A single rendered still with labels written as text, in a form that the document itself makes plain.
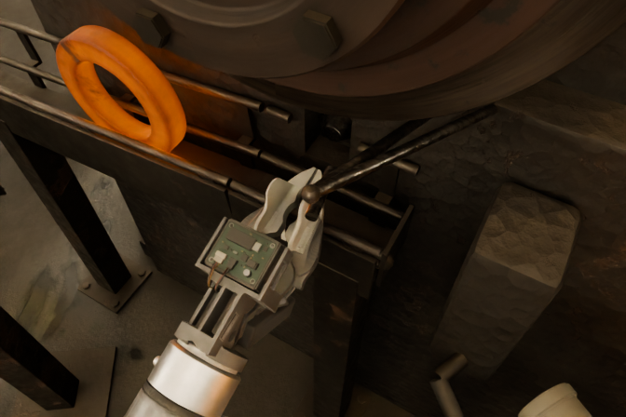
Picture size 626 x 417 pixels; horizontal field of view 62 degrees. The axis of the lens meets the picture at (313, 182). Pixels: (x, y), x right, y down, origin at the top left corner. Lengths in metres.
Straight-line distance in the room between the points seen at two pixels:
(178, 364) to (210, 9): 0.30
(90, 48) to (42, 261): 0.95
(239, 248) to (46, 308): 1.02
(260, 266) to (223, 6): 0.24
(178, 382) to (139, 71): 0.34
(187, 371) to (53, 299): 1.01
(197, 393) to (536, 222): 0.33
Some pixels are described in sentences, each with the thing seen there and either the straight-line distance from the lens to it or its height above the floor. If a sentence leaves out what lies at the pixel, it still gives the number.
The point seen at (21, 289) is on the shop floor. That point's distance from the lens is 1.52.
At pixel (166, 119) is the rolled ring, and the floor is 0.75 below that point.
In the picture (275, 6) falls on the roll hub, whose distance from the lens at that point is 0.29.
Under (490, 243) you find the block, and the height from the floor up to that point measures 0.80.
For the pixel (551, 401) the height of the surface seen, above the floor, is 0.69.
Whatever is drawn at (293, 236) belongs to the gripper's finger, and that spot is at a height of 0.76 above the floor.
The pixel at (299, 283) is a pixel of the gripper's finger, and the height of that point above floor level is 0.72.
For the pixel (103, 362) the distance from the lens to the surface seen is 1.34.
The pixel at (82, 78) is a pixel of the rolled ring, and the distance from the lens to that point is 0.75.
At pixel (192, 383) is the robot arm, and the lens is 0.49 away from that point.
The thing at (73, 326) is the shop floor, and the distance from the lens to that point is 1.41.
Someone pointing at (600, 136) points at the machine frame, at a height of 0.87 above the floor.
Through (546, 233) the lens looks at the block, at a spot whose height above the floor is 0.80.
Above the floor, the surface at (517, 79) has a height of 0.98.
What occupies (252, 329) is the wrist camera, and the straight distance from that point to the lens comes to 0.52.
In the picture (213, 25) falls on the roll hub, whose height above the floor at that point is 1.01.
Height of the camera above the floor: 1.19
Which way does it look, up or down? 51 degrees down
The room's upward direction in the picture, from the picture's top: straight up
